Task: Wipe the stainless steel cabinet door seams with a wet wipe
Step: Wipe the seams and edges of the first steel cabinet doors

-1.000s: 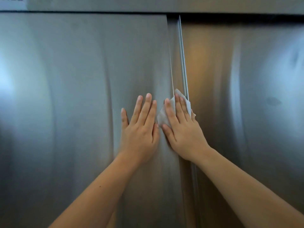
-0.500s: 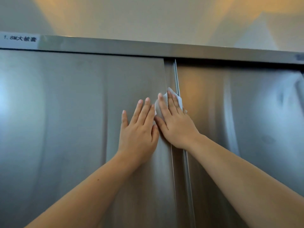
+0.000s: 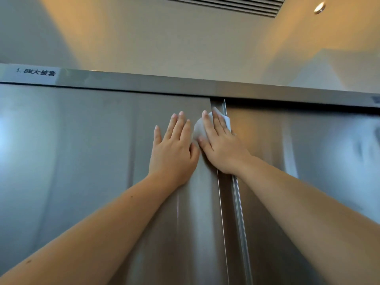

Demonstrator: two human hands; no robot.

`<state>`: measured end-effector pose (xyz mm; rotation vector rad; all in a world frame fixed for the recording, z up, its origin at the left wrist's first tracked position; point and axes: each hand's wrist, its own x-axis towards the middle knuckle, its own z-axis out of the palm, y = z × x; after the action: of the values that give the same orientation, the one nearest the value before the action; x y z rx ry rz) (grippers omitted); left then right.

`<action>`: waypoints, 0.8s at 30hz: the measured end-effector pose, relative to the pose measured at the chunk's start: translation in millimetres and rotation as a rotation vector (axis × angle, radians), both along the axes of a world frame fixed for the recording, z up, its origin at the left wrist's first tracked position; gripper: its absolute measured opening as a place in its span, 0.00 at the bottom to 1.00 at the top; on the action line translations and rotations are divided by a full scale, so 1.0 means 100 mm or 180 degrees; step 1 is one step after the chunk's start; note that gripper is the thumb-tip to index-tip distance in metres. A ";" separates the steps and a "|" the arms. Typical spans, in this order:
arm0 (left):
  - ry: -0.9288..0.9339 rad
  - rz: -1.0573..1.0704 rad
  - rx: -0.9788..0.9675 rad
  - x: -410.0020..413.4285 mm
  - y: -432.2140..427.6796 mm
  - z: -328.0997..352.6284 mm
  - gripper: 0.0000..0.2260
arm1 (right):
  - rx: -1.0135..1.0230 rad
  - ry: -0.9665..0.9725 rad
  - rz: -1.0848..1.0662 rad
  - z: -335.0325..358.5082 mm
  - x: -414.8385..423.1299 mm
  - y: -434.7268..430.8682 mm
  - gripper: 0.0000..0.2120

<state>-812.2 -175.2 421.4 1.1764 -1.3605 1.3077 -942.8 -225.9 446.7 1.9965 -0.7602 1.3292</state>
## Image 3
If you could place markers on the person's right hand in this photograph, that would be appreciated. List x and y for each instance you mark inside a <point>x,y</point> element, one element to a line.
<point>225,151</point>

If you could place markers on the person's left hand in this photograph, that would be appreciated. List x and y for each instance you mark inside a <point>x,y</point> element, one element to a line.
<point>172,157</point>

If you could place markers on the person's right thumb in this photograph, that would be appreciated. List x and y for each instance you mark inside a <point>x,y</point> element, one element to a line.
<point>205,148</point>

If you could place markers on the person's left little finger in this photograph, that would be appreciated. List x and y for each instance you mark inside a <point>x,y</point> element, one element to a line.
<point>157,135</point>

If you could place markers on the person's right middle finger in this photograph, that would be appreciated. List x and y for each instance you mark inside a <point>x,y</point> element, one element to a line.
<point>219,124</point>

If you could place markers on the person's left thumb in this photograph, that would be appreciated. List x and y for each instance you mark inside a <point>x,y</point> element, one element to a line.
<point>194,153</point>

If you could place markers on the person's left middle finger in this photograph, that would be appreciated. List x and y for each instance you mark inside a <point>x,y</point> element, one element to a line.
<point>178,126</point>

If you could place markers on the white cleaning wipe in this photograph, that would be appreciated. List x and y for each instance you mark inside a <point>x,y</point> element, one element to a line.
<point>198,129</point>

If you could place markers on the person's right forearm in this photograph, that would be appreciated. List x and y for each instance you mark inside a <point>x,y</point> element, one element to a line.
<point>311,228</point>

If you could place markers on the person's left forearm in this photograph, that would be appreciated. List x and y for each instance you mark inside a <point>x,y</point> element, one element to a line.
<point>98,234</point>

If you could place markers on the wide stainless steel cabinet door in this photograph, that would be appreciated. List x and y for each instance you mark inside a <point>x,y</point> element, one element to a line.
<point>74,151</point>

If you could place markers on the recessed stainless steel cabinet door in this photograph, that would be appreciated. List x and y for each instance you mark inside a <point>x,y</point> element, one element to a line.
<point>311,151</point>

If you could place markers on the ceiling air vent grille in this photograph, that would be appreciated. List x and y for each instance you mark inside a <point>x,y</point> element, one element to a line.
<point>231,3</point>

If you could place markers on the white label strip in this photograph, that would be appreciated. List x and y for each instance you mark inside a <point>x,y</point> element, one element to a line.
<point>29,74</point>

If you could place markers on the round recessed ceiling light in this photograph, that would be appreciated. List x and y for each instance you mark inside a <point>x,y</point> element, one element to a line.
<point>319,7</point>

